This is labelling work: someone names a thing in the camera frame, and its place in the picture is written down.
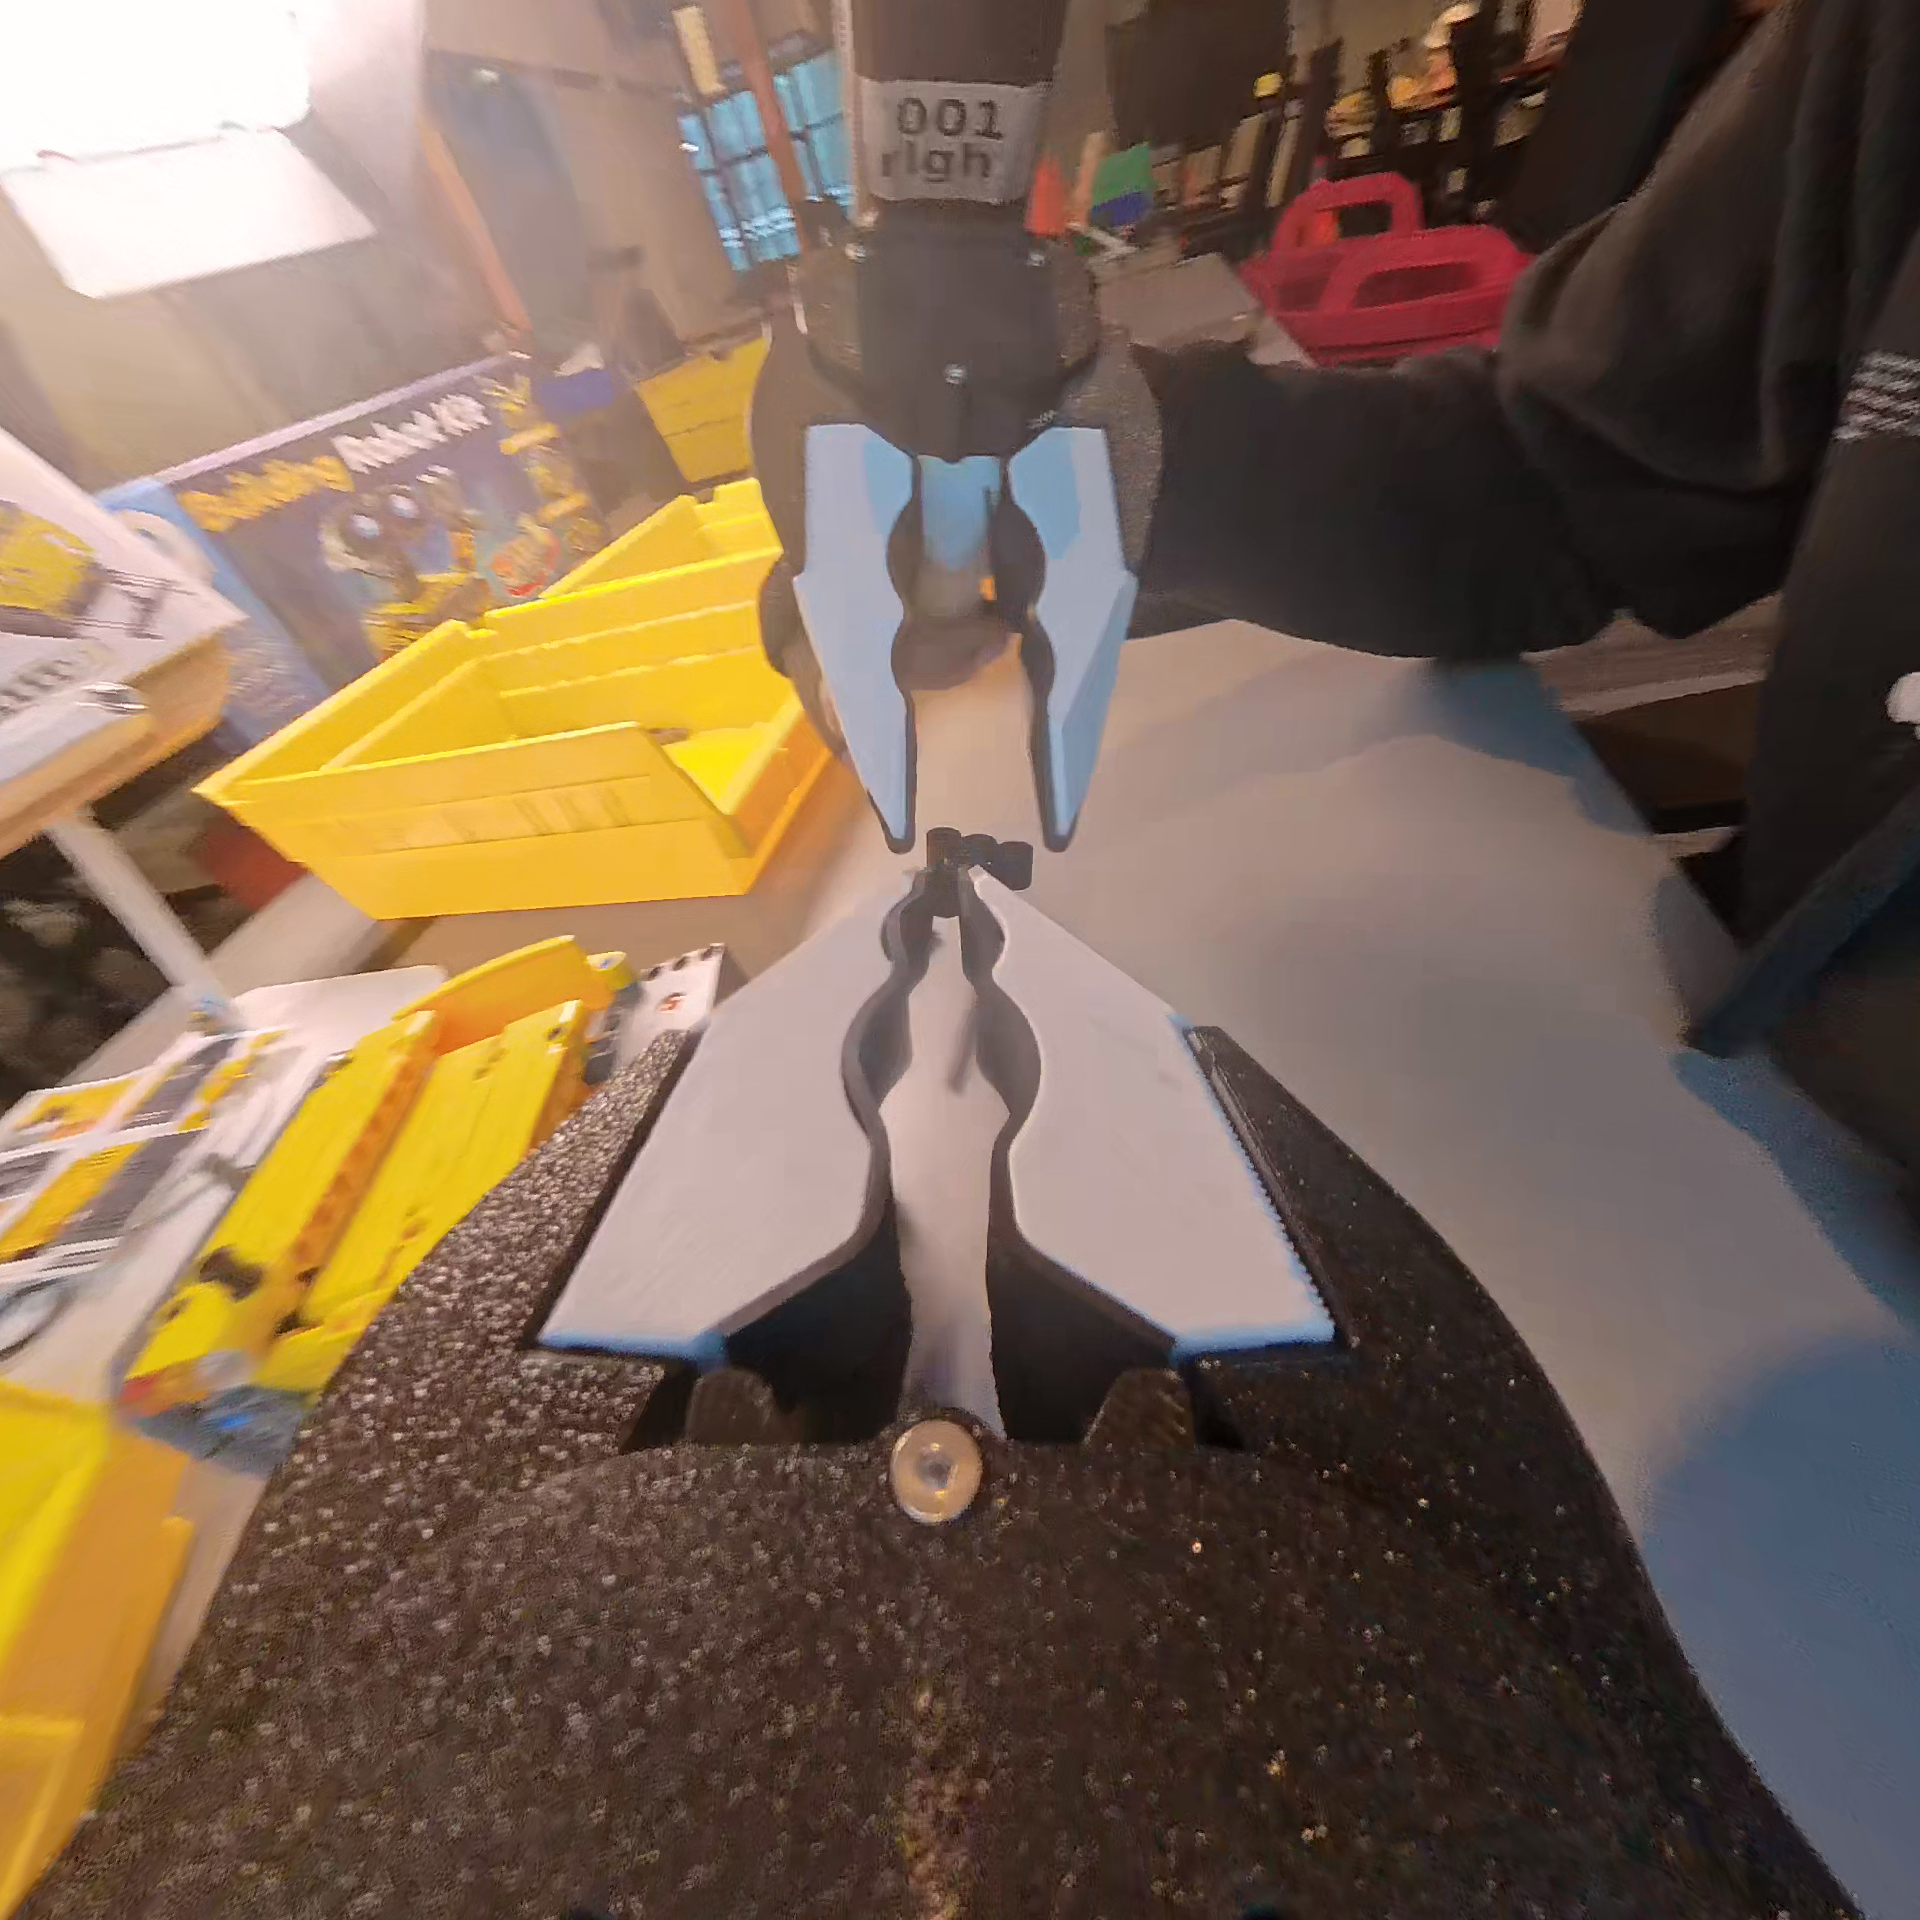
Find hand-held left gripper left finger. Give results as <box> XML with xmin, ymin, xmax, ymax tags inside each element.
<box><xmin>536</xmin><ymin>871</ymin><xmax>938</xmax><ymax>1412</ymax></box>

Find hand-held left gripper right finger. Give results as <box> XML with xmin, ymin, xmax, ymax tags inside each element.
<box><xmin>966</xmin><ymin>878</ymin><xmax>1344</xmax><ymax>1412</ymax></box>

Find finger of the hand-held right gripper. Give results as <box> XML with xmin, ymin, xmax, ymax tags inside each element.
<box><xmin>801</xmin><ymin>421</ymin><xmax>974</xmax><ymax>854</ymax></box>
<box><xmin>1005</xmin><ymin>421</ymin><xmax>1145</xmax><ymax>854</ymax></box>

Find black holed brick beam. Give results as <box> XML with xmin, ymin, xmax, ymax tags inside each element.
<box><xmin>899</xmin><ymin>829</ymin><xmax>1041</xmax><ymax>999</ymax></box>

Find yellow toy brick vehicle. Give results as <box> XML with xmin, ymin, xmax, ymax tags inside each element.
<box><xmin>122</xmin><ymin>938</ymin><xmax>736</xmax><ymax>1412</ymax></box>

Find grey desk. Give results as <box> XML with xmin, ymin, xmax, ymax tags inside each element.
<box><xmin>92</xmin><ymin>602</ymin><xmax>1920</xmax><ymax>1920</ymax></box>

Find yellow plastic bin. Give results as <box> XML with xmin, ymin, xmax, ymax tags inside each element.
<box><xmin>542</xmin><ymin>479</ymin><xmax>797</xmax><ymax>618</ymax></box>
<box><xmin>630</xmin><ymin>336</ymin><xmax>777</xmax><ymax>490</ymax></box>
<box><xmin>197</xmin><ymin>615</ymin><xmax>833</xmax><ymax>922</ymax></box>
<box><xmin>0</xmin><ymin>1387</ymin><xmax>197</xmax><ymax>1892</ymax></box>

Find grey closed laptop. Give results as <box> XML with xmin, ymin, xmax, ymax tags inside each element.
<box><xmin>1091</xmin><ymin>255</ymin><xmax>1269</xmax><ymax>362</ymax></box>

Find red plastic chair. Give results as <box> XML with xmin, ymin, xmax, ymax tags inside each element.
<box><xmin>1240</xmin><ymin>172</ymin><xmax>1531</xmax><ymax>368</ymax></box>

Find white oval board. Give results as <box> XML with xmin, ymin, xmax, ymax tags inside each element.
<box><xmin>0</xmin><ymin>959</ymin><xmax>453</xmax><ymax>1383</ymax></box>

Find dark printed cardboard box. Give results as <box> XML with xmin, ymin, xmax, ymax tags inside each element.
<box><xmin>106</xmin><ymin>354</ymin><xmax>617</xmax><ymax>685</ymax></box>

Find building instruction booklet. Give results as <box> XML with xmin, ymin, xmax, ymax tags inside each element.
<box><xmin>0</xmin><ymin>1021</ymin><xmax>288</xmax><ymax>1352</ymax></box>

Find open instruction booklet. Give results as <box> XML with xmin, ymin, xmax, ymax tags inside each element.
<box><xmin>0</xmin><ymin>436</ymin><xmax>243</xmax><ymax>736</ymax></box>

